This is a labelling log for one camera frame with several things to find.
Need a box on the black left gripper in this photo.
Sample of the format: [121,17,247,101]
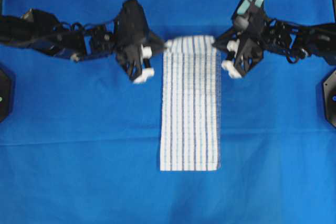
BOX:
[114,0,167,83]

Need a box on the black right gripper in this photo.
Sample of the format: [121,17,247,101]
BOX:
[213,0,266,79]

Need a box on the blue white striped towel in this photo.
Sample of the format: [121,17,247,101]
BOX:
[160,35,221,172]

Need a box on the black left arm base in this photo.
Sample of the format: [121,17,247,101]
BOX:
[1,63,16,123]

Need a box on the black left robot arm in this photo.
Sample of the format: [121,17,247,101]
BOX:
[1,0,166,83]

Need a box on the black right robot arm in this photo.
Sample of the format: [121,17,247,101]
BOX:
[213,0,335,79]

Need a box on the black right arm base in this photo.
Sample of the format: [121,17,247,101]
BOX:
[322,70,335,128]

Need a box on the blue table cloth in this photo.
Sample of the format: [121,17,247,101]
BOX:
[1,0,335,223]

